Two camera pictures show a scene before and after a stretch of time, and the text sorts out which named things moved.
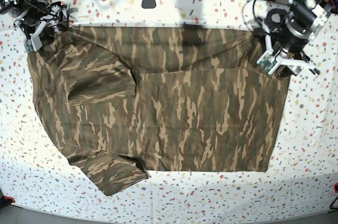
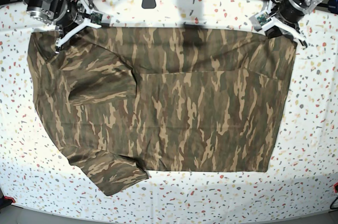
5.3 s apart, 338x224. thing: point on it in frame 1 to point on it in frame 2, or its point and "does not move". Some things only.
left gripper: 291,40 to 289,11
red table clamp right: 335,188 does not move
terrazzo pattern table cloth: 36,175 does not move
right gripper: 49,18 to 67,12
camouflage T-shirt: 125,100 does not move
